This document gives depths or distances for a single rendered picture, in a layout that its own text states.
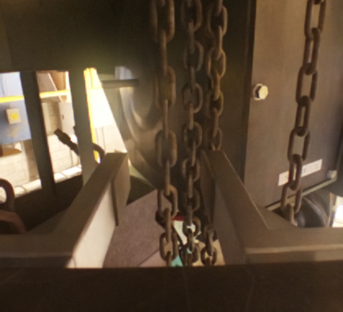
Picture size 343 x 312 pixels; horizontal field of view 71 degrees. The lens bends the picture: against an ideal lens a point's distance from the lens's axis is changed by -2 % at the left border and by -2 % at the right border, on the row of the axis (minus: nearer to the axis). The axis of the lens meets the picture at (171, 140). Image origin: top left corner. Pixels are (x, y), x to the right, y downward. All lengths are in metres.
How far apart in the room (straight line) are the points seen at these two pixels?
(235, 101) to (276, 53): 0.06
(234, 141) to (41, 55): 0.47
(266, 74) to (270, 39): 0.03
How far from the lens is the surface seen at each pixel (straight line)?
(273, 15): 0.29
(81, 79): 0.67
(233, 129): 0.28
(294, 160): 0.22
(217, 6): 0.23
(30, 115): 0.99
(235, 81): 0.28
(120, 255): 0.93
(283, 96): 0.31
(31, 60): 0.62
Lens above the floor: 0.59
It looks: 18 degrees up
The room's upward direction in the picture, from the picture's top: 179 degrees clockwise
